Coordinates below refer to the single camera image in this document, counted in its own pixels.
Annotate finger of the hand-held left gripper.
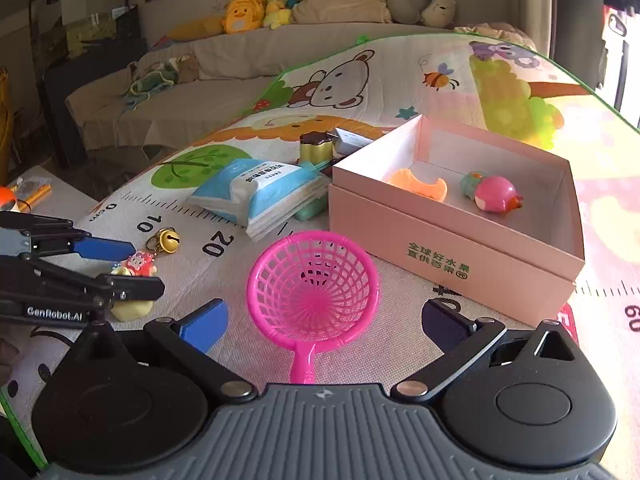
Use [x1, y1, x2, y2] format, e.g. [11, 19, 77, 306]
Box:
[0, 211, 137, 262]
[0, 256, 166, 307]

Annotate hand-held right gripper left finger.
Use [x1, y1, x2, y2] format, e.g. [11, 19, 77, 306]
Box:
[75, 299, 257, 404]

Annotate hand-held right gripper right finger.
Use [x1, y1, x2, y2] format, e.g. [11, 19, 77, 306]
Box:
[391, 299, 579, 404]

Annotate pale yellow round toy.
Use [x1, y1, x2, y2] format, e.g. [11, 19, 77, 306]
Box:
[110, 299, 153, 322]

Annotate red cartoon figure keychain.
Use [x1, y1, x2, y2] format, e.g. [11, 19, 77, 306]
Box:
[111, 251, 160, 278]

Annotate pink cardboard box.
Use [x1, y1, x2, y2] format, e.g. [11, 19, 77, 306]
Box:
[327, 114, 586, 327]

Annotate gold bell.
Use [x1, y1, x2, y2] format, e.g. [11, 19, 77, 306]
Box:
[146, 227, 181, 253]

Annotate pink plastic strainer scoop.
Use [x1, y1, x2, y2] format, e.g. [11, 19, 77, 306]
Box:
[246, 231, 380, 385]

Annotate blue wet wipes pack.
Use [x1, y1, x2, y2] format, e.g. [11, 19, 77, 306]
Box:
[185, 158, 331, 241]

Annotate teal plastic toy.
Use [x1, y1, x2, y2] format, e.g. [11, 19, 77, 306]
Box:
[295, 199, 328, 222]

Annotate small white box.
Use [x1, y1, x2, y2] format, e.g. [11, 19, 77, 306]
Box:
[332, 127, 373, 158]

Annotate yellow pudding cup toy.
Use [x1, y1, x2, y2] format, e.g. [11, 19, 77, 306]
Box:
[299, 131, 335, 165]

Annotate white desktop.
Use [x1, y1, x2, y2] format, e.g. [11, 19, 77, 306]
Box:
[0, 164, 103, 226]

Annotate yellow pencils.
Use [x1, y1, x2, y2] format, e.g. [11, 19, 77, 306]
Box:
[10, 177, 53, 211]

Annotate orange plastic toy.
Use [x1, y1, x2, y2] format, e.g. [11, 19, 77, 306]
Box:
[387, 168, 447, 202]

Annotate pink egg toy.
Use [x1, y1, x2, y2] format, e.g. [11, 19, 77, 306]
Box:
[474, 176, 524, 216]

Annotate small teal figure toy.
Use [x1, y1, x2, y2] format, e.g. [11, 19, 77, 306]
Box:
[460, 171, 486, 201]

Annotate green knitted clothes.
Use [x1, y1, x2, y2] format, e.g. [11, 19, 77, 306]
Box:
[125, 57, 198, 98]

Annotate beige covered sofa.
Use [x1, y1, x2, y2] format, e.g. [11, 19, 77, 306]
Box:
[65, 22, 538, 151]

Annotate glass tank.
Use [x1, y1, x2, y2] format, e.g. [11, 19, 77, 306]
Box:
[28, 0, 141, 68]

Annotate long yellow pillow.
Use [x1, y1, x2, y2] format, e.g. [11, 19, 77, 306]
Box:
[167, 15, 226, 42]

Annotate cartoon printed play mat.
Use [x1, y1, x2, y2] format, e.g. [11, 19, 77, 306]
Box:
[0, 32, 640, 466]

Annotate yellow duck plush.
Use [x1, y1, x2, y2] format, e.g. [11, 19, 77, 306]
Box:
[221, 0, 266, 35]

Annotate small yellow duck doll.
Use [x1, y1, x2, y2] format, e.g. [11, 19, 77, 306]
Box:
[255, 0, 293, 29]

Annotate pink patterned blanket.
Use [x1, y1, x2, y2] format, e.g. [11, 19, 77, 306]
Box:
[452, 22, 538, 48]

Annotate white bear plush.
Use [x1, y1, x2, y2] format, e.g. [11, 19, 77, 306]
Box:
[420, 0, 457, 27]

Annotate window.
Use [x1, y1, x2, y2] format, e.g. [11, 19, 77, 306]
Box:
[602, 0, 640, 126]

